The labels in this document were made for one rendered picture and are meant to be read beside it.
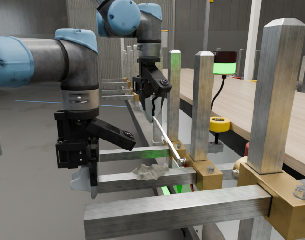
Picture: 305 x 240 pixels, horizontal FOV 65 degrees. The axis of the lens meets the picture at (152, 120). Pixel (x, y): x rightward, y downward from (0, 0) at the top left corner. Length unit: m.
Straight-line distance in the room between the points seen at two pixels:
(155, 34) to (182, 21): 6.12
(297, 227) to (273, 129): 0.12
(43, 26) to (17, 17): 0.91
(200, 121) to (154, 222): 0.34
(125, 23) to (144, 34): 0.17
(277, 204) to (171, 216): 0.13
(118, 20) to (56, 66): 0.21
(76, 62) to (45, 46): 0.06
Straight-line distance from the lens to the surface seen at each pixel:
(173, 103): 0.82
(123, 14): 0.59
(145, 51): 0.75
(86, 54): 0.47
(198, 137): 0.60
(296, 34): 0.36
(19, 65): 0.41
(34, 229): 1.91
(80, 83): 0.47
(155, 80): 0.71
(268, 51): 0.36
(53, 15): 8.24
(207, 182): 0.58
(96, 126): 0.50
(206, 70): 0.57
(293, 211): 0.34
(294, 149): 0.70
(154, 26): 0.75
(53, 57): 0.43
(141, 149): 0.82
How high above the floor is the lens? 1.14
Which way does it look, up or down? 16 degrees down
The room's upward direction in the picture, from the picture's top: straight up
